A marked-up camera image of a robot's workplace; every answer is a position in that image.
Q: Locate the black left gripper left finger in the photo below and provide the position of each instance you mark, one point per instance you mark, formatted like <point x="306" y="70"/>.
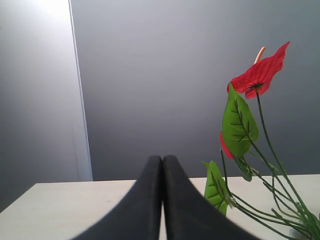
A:
<point x="137" y="216"/>

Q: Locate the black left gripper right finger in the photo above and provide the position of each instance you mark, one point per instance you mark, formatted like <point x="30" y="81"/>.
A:
<point x="188" y="215"/>

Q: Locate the artificial red anthurium plant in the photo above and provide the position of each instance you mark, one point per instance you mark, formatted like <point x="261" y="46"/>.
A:
<point x="238" y="136"/>

